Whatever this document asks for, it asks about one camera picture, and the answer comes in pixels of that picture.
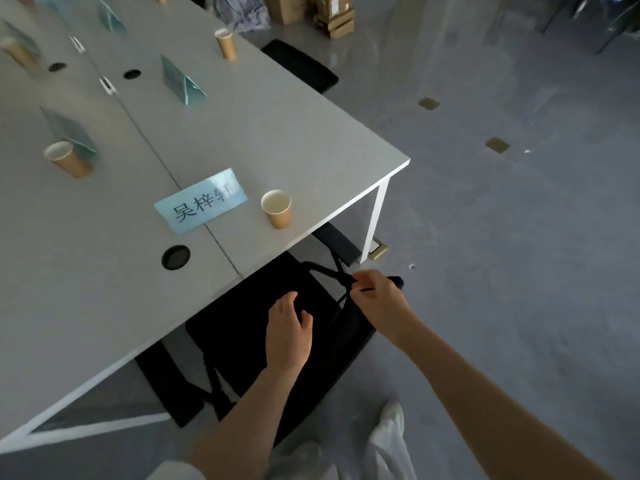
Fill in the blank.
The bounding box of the pile of pale cloth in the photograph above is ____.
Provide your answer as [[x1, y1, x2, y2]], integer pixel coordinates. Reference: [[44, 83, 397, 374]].
[[207, 0, 272, 33]]

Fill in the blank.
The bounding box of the person's left hand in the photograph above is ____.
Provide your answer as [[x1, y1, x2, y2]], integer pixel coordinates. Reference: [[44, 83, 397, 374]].
[[265, 291, 315, 371]]

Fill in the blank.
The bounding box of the person's right forearm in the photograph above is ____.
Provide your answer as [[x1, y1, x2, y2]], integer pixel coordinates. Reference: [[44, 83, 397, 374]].
[[392, 318, 616, 480]]

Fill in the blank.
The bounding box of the person's right hand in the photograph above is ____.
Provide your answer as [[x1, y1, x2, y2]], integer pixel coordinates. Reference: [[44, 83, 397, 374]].
[[349, 269, 414, 345]]

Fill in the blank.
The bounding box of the black office chair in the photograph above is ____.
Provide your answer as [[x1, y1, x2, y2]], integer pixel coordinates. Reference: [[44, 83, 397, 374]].
[[261, 38, 340, 95], [539, 0, 640, 55], [135, 222, 404, 445]]

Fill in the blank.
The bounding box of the person's white clothing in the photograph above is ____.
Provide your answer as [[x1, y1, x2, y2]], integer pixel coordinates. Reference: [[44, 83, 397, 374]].
[[147, 400, 419, 480]]

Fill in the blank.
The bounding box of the person's left forearm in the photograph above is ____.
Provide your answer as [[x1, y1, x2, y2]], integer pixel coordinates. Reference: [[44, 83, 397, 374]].
[[192, 363, 301, 480]]

